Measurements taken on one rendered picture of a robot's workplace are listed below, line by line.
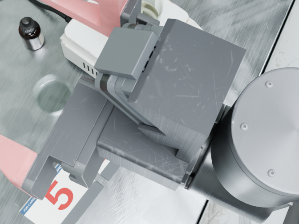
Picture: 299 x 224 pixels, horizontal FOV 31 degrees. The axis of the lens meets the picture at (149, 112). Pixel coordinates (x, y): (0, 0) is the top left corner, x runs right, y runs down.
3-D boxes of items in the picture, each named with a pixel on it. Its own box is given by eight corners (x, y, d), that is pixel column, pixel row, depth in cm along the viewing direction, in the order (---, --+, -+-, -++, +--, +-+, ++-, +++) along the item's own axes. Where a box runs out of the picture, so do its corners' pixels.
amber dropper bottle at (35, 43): (30, 54, 77) (21, 35, 70) (18, 38, 77) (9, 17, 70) (48, 43, 77) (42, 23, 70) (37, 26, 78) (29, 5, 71)
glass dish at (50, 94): (29, 86, 75) (26, 82, 73) (66, 73, 76) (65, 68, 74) (42, 122, 74) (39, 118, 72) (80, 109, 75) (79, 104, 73)
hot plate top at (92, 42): (191, 18, 71) (192, 15, 70) (137, 89, 68) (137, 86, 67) (117, -33, 72) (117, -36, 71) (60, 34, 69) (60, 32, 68)
